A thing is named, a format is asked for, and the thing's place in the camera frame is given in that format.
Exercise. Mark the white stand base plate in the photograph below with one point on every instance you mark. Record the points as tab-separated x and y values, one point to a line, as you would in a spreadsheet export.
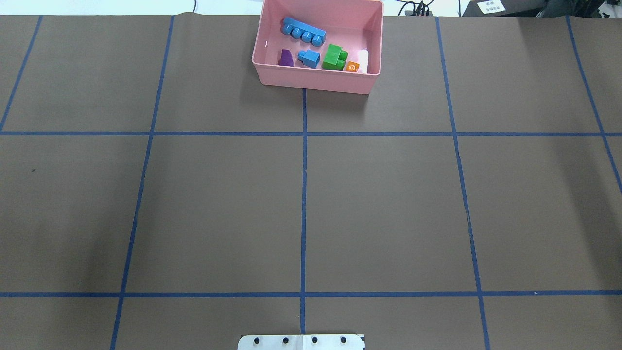
302	342

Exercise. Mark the black box with white label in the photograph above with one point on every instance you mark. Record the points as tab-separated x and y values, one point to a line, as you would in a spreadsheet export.
503	8

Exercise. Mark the green two-stud block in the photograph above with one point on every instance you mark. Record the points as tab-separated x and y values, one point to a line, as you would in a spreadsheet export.
335	58

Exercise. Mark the long blue four-stud block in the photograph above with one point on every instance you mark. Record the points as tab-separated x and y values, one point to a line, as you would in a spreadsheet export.
302	31

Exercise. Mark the purple sloped block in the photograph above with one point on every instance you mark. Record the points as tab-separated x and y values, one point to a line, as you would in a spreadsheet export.
286	58

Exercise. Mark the pink plastic box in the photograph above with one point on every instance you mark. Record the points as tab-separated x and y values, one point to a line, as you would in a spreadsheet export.
355	25

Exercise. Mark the orange block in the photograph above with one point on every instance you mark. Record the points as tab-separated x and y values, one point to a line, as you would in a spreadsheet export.
352	67

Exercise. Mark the small blue block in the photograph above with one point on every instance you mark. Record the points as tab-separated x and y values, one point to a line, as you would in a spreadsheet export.
309	58

